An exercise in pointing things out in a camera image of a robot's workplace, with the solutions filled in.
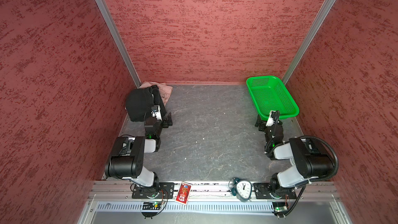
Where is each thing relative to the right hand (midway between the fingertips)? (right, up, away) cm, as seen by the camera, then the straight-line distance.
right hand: (264, 117), depth 92 cm
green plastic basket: (+11, +16, +22) cm, 29 cm away
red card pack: (-47, -34, -20) cm, 61 cm away
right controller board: (-1, -40, -21) cm, 46 cm away
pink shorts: (-66, +18, +22) cm, 72 cm away
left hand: (-62, +1, +2) cm, 62 cm away
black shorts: (-80, +9, +7) cm, 81 cm away
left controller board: (-62, -39, -21) cm, 77 cm away
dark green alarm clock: (-19, -32, -20) cm, 42 cm away
